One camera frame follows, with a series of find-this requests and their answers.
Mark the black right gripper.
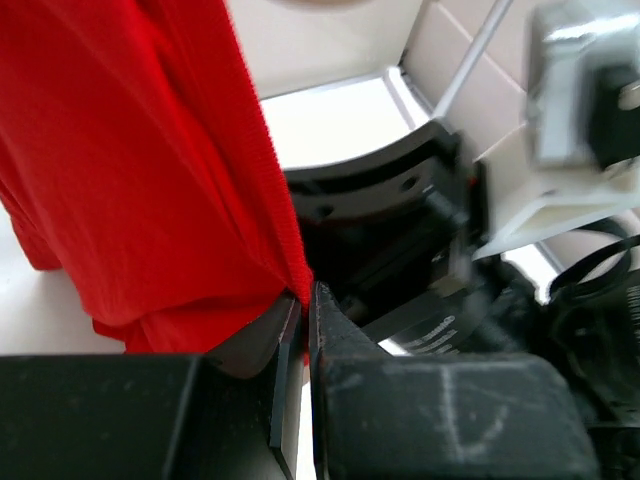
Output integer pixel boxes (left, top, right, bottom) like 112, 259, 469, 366
285, 120, 488, 327

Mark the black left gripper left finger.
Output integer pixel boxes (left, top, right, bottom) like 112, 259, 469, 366
1, 294, 303, 479

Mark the white clothes rack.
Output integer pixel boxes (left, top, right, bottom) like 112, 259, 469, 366
384, 1, 523, 133

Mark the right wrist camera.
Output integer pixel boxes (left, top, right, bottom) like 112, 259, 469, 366
474, 1, 639, 258

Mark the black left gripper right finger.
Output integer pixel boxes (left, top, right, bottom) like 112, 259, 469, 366
309, 283, 600, 479

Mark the red t shirt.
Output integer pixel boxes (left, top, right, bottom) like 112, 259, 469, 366
1, 1, 312, 353

